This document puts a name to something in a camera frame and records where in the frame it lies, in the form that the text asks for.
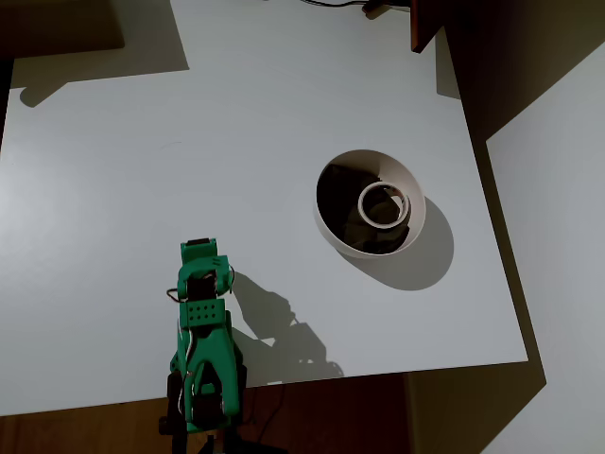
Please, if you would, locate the small dark camera device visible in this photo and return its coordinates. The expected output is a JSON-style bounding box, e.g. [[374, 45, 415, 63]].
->
[[362, 0, 410, 19]]

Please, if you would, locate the beige masking tape roll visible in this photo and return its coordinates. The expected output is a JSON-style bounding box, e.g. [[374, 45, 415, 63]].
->
[[357, 181, 412, 230]]

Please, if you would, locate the dark furniture block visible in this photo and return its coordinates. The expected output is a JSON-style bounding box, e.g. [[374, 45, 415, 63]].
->
[[0, 0, 127, 61]]

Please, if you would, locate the beige round bowl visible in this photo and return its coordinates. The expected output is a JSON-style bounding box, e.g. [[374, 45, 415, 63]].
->
[[312, 148, 427, 262]]

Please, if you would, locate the black cable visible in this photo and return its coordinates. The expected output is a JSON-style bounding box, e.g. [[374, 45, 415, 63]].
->
[[302, 0, 368, 9]]

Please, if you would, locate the brown wooden board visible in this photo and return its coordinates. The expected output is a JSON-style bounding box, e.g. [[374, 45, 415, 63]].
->
[[408, 0, 448, 54]]

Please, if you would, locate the black cloth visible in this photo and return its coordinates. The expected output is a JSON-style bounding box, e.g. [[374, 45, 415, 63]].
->
[[317, 163, 411, 254]]

